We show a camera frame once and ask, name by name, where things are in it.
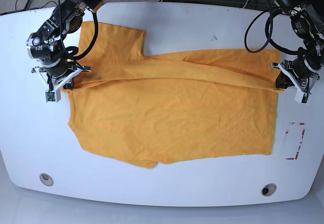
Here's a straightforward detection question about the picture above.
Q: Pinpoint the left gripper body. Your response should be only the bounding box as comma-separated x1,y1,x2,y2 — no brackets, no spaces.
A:
271,51,323,94

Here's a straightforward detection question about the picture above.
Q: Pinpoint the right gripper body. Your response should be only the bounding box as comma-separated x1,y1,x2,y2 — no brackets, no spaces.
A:
26,33,91,93

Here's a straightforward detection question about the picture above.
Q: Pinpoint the orange yellow t-shirt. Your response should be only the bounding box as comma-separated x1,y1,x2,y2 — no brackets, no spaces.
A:
67,23,280,168

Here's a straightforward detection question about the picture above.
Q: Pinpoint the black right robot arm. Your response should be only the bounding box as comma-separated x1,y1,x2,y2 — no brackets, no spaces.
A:
26,0,110,102

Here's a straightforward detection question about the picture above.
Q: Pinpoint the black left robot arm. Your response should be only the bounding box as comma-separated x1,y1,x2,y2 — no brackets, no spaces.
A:
270,0,323,104

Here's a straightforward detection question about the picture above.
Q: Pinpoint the red tape marker rectangle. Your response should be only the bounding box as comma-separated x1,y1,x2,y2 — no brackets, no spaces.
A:
282,122,306,161

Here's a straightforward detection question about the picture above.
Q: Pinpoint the left table grommet hole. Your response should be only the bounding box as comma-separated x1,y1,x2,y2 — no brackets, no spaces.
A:
39,173,54,187

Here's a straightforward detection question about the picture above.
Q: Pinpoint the table grommet hole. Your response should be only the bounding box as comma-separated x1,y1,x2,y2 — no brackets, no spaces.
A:
39,173,54,187
261,184,276,197

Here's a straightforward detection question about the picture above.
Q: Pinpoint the right table grommet hole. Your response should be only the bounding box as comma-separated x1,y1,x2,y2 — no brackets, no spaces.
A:
261,184,276,197

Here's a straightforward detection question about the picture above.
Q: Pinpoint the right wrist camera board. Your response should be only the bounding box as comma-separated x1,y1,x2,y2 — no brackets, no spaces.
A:
45,91,61,103

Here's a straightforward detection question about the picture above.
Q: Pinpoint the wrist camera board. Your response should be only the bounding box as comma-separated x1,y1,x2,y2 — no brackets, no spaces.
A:
45,91,61,103
295,90,311,105

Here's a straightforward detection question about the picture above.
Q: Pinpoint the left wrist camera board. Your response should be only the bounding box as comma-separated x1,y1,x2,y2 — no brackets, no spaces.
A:
295,90,311,105

